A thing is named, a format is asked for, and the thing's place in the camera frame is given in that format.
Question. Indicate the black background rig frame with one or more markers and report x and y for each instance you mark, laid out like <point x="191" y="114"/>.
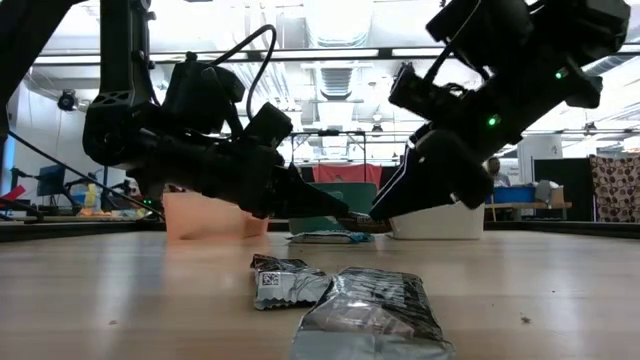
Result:
<point x="327" y="133"/>

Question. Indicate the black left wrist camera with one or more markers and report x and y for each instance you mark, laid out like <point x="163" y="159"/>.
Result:
<point x="267" y="125"/>

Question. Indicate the grey bag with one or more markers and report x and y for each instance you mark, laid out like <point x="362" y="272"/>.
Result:
<point x="547" y="191"/>

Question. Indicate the orange-red cloth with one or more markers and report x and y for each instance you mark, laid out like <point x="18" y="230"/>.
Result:
<point x="345" y="173"/>

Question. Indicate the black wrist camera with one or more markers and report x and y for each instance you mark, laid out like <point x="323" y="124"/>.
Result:
<point x="267" y="125"/>
<point x="427" y="92"/>

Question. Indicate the blue storage bin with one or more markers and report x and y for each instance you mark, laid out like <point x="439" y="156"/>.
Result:
<point x="510" y="195"/>

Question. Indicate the red object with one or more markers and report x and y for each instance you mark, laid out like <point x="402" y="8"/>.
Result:
<point x="10" y="194"/>

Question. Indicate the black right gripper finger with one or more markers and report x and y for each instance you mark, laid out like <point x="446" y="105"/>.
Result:
<point x="405" y="195"/>

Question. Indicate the black panel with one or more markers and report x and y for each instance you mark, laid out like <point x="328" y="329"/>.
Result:
<point x="575" y="190"/>

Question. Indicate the white pillar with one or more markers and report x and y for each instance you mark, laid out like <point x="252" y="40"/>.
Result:
<point x="540" y="160"/>

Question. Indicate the blue and white candy bar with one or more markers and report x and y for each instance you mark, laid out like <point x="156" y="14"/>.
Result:
<point x="366" y="236"/>
<point x="310" y="238"/>

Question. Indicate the wooden bench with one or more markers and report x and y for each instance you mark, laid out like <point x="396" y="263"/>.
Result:
<point x="525" y="205"/>

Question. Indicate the teal plastic basket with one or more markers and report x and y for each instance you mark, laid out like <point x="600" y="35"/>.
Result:
<point x="360" y="192"/>

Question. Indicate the black ceiling camera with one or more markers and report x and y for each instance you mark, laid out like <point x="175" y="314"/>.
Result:
<point x="67" y="100"/>

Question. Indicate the dark brown silver candy bar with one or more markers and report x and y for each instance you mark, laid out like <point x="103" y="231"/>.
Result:
<point x="370" y="315"/>
<point x="367" y="222"/>
<point x="287" y="285"/>

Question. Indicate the silver ventilation duct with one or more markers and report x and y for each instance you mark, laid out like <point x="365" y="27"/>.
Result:
<point x="336" y="82"/>

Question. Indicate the black aluminium table frame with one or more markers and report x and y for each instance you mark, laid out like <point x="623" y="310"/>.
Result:
<point x="75" y="229"/>

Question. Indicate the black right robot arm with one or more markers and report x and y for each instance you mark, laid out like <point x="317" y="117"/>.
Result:
<point x="525" y="65"/>

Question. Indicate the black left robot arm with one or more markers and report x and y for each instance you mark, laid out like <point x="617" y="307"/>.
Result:
<point x="130" y="125"/>

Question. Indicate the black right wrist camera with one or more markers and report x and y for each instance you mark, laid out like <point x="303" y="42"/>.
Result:
<point x="427" y="92"/>

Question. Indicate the brown polka-dot curtain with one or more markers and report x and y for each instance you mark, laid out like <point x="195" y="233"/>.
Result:
<point x="617" y="190"/>

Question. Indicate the person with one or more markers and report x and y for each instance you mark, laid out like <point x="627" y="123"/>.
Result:
<point x="497" y="175"/>

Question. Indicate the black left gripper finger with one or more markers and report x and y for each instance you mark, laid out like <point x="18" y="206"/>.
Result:
<point x="305" y="200"/>

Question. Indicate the orange plastic basket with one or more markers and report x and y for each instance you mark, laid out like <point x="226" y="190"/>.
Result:
<point x="200" y="222"/>

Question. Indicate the black computer monitor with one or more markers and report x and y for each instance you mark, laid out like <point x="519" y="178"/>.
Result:
<point x="52" y="179"/>

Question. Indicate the black bar with light strips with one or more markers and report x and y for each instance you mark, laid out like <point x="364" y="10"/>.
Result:
<point x="385" y="52"/>

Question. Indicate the white plastic basket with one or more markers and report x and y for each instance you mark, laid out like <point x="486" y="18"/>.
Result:
<point x="440" y="227"/>

